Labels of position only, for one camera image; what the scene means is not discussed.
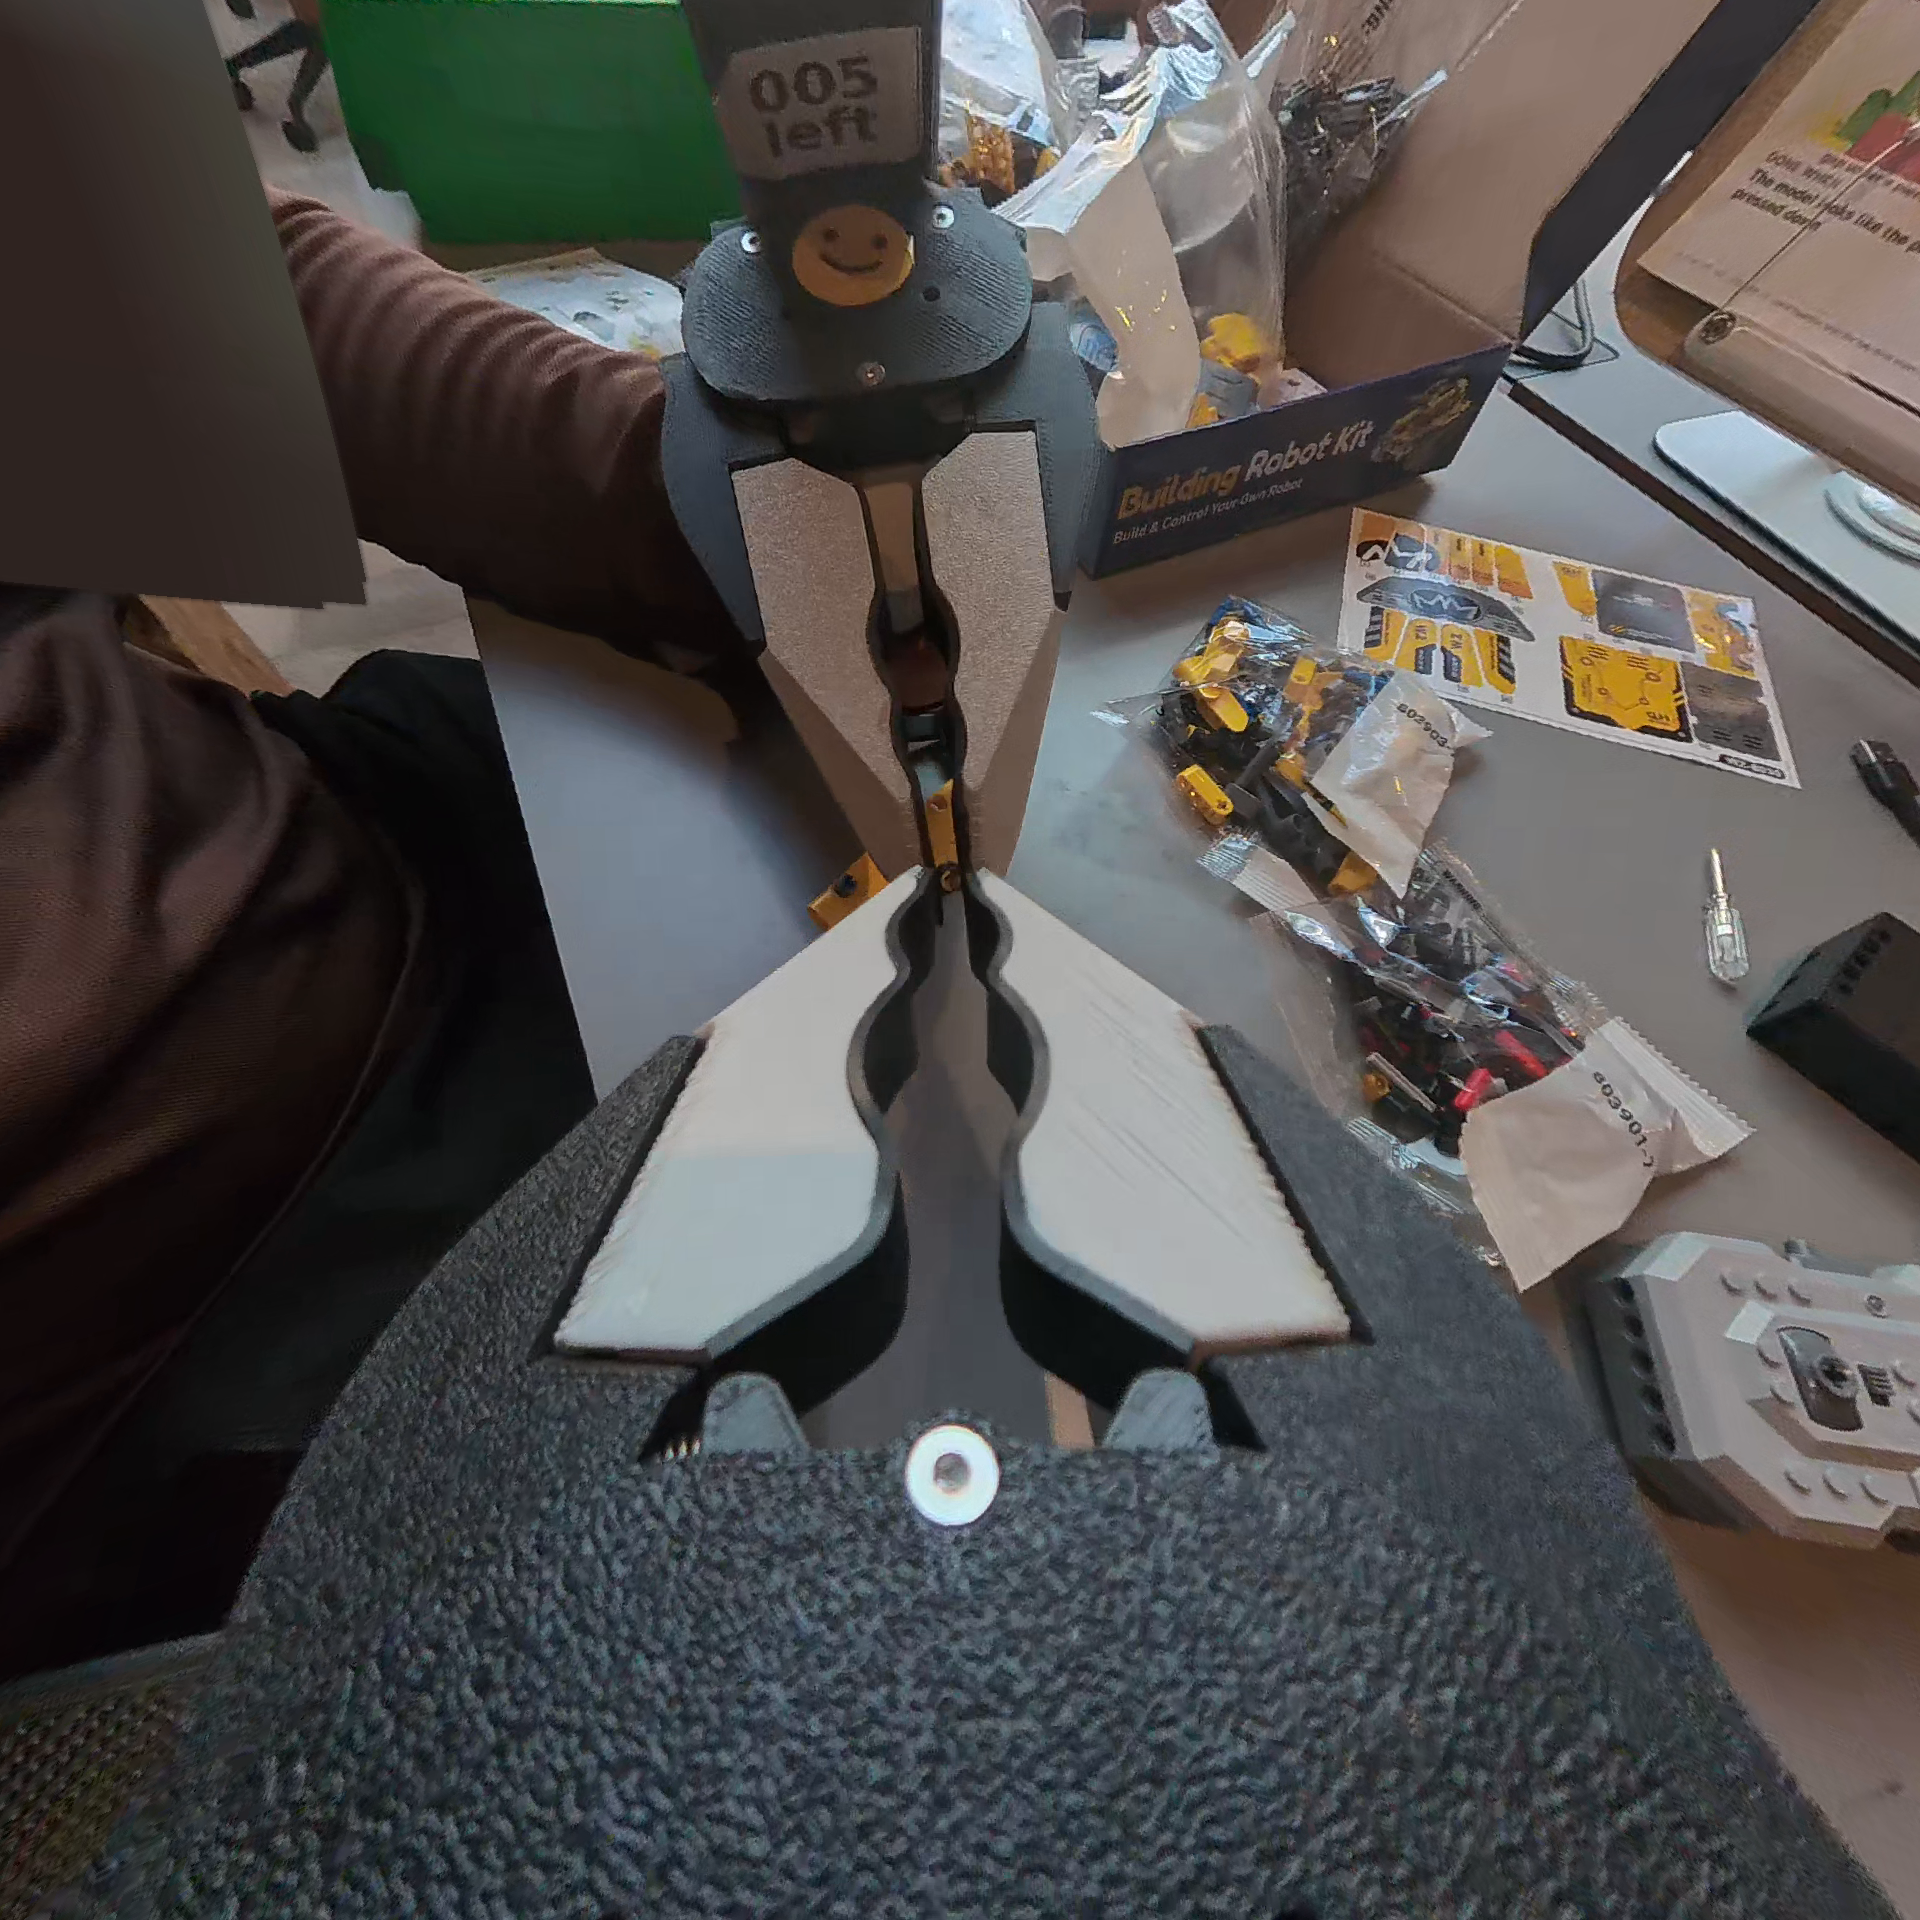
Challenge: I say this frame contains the clear bag of black parts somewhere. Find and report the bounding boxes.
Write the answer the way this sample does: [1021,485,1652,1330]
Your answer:
[1267,0,1449,255]

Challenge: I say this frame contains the thin black cable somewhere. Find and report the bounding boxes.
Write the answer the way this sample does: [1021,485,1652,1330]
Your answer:
[1507,277,1611,379]

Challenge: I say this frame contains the printed instruction sheet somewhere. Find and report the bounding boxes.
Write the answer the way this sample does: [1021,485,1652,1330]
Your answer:
[1635,0,1920,410]

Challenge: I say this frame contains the wooden display board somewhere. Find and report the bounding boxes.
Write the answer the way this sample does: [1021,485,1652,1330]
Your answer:
[1611,0,1920,471]

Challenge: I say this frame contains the green plastic bin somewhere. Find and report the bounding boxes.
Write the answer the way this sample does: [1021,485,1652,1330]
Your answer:
[318,0,722,248]

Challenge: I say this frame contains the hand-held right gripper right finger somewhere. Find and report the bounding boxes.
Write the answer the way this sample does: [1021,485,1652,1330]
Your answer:
[958,874,1357,1358]

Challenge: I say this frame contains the instruction booklet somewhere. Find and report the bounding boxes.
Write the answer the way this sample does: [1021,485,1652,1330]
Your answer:
[478,248,693,361]

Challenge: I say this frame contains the heap of clear part bags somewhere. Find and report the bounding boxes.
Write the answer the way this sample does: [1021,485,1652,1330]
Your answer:
[958,0,1323,438]

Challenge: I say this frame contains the blue robot kit box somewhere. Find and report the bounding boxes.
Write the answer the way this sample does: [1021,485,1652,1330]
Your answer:
[914,0,1726,581]

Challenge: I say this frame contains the bag of yellow bricks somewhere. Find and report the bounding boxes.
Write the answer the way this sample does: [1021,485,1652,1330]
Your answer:
[1099,597,1492,909]

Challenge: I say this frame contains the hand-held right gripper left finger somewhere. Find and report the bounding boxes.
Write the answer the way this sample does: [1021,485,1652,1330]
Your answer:
[556,868,935,1366]

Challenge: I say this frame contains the person's left forearm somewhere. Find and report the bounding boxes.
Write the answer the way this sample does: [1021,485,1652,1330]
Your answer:
[265,185,767,663]

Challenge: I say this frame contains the person's black trousers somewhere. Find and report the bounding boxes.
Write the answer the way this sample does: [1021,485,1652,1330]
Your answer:
[257,653,601,1455]

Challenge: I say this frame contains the grey hub brick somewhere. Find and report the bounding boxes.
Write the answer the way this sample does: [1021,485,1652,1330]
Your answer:
[1574,1231,1920,1554]

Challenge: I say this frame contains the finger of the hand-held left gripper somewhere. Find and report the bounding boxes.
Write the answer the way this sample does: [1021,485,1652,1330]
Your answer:
[731,455,929,889]
[914,426,1087,889]

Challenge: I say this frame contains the small clear-handled screwdriver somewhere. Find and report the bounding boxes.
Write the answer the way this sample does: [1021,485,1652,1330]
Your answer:
[1698,847,1754,985]

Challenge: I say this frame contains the bag of black red pins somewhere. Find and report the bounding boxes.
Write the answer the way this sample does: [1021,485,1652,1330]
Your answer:
[1246,840,1757,1294]

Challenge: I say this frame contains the grey desk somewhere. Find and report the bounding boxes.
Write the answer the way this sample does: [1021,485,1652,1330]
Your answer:
[470,196,1920,1920]

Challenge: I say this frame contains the black battery box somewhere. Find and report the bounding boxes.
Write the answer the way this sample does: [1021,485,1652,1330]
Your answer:
[1747,911,1920,1162]

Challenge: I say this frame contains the yellow grey sticker sheet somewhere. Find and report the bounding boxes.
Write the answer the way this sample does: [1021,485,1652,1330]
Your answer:
[1338,506,1796,770]

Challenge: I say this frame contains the black office chair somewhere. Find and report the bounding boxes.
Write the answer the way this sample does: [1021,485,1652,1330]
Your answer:
[226,0,321,150]

